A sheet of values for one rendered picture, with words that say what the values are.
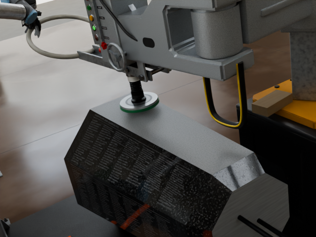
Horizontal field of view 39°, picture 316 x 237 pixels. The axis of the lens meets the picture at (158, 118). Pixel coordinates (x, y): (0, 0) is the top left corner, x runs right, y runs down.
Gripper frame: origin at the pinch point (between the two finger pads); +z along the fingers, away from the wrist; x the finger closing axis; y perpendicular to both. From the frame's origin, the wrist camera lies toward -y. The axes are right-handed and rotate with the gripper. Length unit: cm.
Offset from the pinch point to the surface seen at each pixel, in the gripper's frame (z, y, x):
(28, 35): -7.5, 12.3, 4.1
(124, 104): -2, 42, 80
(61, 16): -6.6, -17.7, 10.5
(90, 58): -12, 23, 51
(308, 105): -22, 26, 172
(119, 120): 2, 51, 81
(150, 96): -4, 31, 91
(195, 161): -23, 85, 129
